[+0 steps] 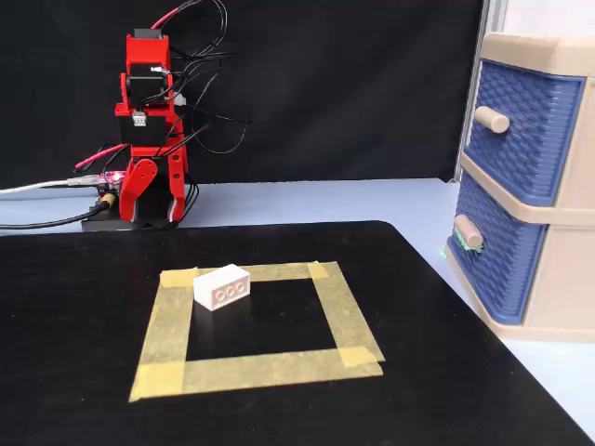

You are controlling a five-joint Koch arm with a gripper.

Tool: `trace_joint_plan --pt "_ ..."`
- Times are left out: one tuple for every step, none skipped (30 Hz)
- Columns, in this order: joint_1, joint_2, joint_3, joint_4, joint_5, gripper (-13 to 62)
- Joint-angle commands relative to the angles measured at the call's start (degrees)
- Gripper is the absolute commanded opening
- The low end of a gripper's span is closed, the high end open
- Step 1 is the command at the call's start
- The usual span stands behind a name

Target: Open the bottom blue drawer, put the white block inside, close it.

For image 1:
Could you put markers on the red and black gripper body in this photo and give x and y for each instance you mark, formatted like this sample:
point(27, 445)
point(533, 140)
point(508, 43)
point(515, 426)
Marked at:
point(144, 151)

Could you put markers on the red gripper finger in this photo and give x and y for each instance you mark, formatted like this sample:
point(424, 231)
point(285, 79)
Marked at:
point(135, 190)
point(176, 186)

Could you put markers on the white toy brick cube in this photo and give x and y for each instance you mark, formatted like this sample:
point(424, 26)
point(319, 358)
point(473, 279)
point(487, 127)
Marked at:
point(218, 285)

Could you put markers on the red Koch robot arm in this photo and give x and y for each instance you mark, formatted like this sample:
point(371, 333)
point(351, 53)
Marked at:
point(144, 51)

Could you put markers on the beige plastic drawer cabinet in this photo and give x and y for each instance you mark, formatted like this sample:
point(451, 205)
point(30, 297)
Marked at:
point(567, 279)

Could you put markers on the controller circuit board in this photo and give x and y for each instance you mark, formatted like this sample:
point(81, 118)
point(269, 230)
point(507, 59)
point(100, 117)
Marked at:
point(111, 177)

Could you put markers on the black rubber mat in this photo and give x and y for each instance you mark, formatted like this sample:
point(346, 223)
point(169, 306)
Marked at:
point(70, 302)

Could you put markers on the yellow masking tape strip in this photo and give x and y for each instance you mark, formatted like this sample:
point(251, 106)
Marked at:
point(279, 270)
point(344, 316)
point(167, 325)
point(260, 371)

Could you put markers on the black backdrop cloth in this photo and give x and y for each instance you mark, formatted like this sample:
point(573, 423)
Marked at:
point(325, 93)

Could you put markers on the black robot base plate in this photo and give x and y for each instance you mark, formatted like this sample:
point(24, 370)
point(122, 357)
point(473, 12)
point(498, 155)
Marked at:
point(100, 225)

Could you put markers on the aluminium profile post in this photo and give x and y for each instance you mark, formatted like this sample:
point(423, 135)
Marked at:
point(493, 14)

